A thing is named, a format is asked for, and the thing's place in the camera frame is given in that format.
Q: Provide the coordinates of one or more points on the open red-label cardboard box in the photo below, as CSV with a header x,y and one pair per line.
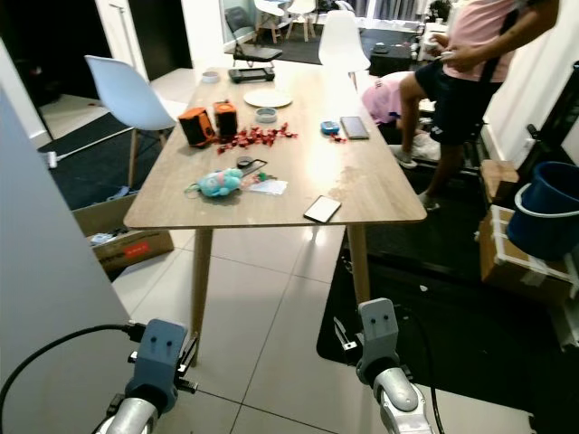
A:
x,y
127,244

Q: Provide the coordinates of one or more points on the white-edged smartphone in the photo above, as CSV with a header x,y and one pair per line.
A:
x,y
322,209

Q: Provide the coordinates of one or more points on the large black floor mat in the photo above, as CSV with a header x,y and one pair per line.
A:
x,y
479,353

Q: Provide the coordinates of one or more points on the white partition board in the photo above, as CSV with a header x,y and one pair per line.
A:
x,y
45,289

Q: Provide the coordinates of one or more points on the clear plastic packet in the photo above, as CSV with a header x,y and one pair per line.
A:
x,y
267,187

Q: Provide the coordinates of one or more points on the wooden dining table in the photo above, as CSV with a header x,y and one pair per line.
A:
x,y
326,167

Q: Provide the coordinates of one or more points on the large taped cardboard box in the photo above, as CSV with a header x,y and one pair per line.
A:
x,y
520,267

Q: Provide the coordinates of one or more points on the dark floor rug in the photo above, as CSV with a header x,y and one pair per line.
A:
x,y
95,172

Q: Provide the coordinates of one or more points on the dark smartphone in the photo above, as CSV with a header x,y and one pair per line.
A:
x,y
355,127

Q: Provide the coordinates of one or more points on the small blue gadget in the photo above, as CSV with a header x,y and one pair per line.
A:
x,y
331,127

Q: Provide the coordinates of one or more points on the pile of red candies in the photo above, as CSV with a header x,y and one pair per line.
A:
x,y
258,136

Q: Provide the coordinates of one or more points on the small brown wooden box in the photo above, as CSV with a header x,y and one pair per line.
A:
x,y
499,179

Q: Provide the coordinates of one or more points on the orange speaker box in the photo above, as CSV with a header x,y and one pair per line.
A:
x,y
196,127

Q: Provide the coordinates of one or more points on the black and orange speaker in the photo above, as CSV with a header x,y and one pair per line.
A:
x,y
225,120

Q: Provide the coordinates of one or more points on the small white floor device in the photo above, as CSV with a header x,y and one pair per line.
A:
x,y
52,159

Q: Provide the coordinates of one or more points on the blue plastic bucket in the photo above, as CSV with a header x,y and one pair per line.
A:
x,y
547,212

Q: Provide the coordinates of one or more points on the small grey round dish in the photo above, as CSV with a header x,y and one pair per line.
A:
x,y
265,115

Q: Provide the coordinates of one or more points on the pink fabric bundle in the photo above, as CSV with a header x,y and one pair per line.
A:
x,y
382,95

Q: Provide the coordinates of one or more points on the round beige plate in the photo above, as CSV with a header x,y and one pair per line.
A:
x,y
268,98

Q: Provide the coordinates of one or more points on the white plastic chair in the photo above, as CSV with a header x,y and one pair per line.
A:
x,y
122,90
342,41

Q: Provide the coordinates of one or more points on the person in pink shirt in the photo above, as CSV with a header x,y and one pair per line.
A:
x,y
461,90

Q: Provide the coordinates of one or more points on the black flat tray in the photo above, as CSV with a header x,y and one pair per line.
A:
x,y
252,74

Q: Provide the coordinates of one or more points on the black office chair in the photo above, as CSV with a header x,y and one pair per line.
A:
x,y
240,23

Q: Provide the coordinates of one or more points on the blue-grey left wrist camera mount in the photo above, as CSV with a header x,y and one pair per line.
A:
x,y
158,357

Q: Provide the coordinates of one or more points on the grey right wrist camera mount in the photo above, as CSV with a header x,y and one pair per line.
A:
x,y
380,334

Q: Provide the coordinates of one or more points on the black metal frame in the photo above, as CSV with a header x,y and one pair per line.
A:
x,y
556,108

